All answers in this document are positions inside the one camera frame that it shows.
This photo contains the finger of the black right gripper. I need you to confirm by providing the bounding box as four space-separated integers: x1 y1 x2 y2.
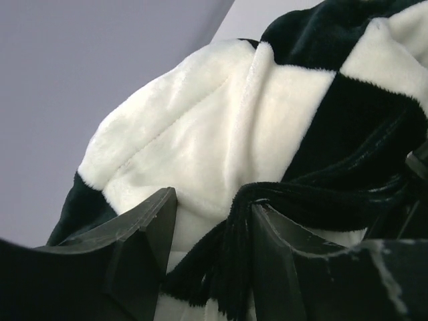
397 141 427 239

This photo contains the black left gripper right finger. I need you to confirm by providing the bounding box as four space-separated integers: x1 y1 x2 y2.
252 205 427 320

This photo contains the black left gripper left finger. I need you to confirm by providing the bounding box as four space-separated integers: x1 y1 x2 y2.
1 187 177 321

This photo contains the black white checkered pillowcase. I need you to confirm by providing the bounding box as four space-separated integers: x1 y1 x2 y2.
48 1 427 320

